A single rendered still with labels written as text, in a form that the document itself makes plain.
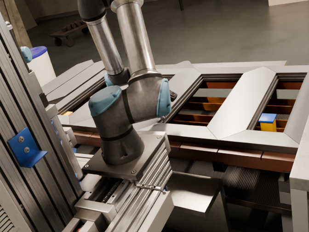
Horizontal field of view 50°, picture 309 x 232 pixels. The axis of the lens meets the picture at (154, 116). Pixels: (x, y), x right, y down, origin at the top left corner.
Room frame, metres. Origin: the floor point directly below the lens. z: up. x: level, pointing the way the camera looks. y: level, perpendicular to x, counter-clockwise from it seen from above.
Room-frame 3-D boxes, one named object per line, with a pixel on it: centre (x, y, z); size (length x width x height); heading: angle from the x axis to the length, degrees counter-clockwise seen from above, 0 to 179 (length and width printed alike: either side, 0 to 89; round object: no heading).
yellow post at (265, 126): (1.17, -0.45, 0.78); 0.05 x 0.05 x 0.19; 52
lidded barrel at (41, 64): (4.67, 1.46, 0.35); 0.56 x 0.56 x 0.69
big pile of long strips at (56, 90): (2.54, 0.55, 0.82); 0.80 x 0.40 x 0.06; 142
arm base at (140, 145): (0.99, 0.14, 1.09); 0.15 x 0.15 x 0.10
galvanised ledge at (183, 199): (1.44, 0.37, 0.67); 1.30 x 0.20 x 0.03; 52
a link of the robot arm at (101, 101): (0.99, 0.13, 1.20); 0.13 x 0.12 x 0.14; 86
